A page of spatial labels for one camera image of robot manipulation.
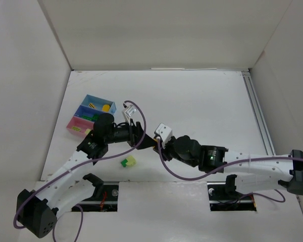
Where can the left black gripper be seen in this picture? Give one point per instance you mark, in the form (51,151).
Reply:
(136,134)

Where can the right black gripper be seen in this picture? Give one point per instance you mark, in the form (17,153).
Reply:
(165,147)

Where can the green and pale lego pair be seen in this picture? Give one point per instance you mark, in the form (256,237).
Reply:
(129,161)

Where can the yellow hollow curved lego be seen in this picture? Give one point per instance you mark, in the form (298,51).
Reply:
(106,108)

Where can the green lego plate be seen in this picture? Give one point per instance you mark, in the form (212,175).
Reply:
(86,117)

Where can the yellow curved lego brick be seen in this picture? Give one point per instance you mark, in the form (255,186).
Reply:
(92,105)

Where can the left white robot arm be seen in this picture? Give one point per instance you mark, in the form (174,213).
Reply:
(38,211)

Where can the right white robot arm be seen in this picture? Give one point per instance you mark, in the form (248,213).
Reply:
(244,173)

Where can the pink blue sorting container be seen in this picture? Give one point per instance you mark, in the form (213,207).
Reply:
(84,109)

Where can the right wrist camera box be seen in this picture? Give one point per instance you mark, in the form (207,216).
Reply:
(164,132)

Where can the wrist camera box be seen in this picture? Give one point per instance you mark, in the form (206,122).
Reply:
(164,132)
(128,112)

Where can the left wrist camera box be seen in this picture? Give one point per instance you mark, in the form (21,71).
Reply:
(128,112)

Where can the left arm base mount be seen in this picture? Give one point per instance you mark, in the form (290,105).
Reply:
(104,198)

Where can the aluminium rail right side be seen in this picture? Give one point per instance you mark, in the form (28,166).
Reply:
(259,117)

